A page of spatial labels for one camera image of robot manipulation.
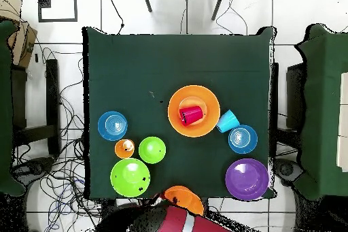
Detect dark green covered table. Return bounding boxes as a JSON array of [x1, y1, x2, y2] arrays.
[[0, 20, 27, 197], [294, 23, 348, 201]]

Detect blue bowl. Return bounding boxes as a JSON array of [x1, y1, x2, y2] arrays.
[[228, 124, 258, 154], [97, 110, 128, 142]]

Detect purple bowl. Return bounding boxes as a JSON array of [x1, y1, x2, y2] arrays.
[[224, 158, 271, 202]]

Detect orange cup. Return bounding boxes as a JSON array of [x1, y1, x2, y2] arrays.
[[114, 138, 136, 160]]

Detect black pedestal foot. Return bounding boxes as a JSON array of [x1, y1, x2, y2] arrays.
[[12, 156, 56, 186], [273, 158, 304, 182]]

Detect small green bowl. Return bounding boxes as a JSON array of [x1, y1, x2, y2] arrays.
[[138, 135, 167, 165]]

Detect blue cup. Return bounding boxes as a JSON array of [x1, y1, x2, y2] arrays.
[[216, 109, 241, 134]]

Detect large orange bowl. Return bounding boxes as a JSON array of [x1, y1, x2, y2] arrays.
[[167, 84, 222, 138], [163, 185, 205, 216]]

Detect black cable with connector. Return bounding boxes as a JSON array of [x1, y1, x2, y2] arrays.
[[106, 0, 125, 35]]

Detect black floor frame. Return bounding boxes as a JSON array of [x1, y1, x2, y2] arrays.
[[37, 0, 79, 23]]

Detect cardboard box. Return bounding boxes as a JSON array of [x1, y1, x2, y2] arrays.
[[0, 0, 38, 69]]

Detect black power strip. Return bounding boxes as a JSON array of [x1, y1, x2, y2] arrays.
[[101, 198, 118, 225]]

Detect red cup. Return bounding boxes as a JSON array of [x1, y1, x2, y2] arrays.
[[178, 105, 205, 127]]

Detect large green bowl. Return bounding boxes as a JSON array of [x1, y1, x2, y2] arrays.
[[109, 157, 151, 198]]

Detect black tripod leg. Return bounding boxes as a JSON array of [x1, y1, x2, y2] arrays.
[[140, 0, 154, 13], [211, 0, 227, 21]]

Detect white box stack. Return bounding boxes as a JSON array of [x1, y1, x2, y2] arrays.
[[336, 71, 348, 173]]

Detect dark green table cloth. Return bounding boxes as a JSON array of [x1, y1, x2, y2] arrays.
[[82, 26, 277, 200]]

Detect black metal stand frame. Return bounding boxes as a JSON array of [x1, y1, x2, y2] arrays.
[[10, 59, 62, 156]]

